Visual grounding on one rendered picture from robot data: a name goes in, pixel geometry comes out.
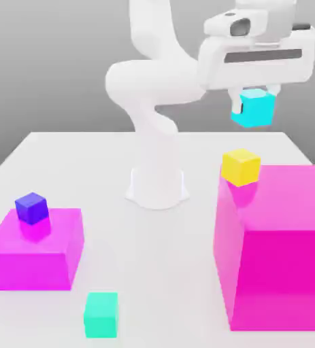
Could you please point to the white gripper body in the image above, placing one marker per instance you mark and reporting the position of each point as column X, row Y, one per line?
column 257, row 72

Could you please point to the large pink box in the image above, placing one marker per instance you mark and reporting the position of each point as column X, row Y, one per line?
column 279, row 250

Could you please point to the large magenta box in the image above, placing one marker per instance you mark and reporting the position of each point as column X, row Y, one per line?
column 32, row 252

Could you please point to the small blue cube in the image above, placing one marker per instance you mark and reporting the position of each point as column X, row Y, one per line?
column 32, row 208

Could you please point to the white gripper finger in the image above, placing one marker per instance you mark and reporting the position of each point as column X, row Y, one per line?
column 235, row 102
column 273, row 89

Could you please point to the small cyan cube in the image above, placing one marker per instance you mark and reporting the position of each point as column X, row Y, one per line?
column 257, row 110

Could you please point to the small turquoise cube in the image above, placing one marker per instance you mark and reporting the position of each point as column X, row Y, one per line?
column 101, row 315

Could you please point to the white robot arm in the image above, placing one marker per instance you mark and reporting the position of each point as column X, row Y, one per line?
column 151, row 81

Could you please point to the small yellow cube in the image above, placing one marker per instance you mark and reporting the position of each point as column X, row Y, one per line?
column 241, row 167

